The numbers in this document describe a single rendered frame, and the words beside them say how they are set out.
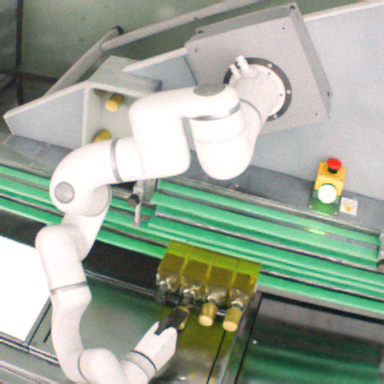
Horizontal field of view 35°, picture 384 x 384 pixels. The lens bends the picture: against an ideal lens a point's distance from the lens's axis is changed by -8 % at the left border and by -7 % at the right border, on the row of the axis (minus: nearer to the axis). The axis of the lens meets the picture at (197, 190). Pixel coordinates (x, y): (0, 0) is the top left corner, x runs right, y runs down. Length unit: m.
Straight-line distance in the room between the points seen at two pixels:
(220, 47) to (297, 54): 0.17
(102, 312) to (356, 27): 0.93
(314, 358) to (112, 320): 0.53
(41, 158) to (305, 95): 0.76
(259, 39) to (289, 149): 0.36
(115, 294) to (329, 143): 0.66
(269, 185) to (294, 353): 0.44
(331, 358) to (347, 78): 0.71
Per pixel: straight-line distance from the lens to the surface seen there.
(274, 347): 1.65
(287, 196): 1.59
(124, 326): 1.60
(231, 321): 1.45
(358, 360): 1.69
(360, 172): 1.64
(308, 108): 1.42
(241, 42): 1.39
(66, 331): 1.33
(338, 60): 1.49
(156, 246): 1.66
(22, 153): 1.81
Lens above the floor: 2.11
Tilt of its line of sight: 51 degrees down
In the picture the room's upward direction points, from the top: 156 degrees counter-clockwise
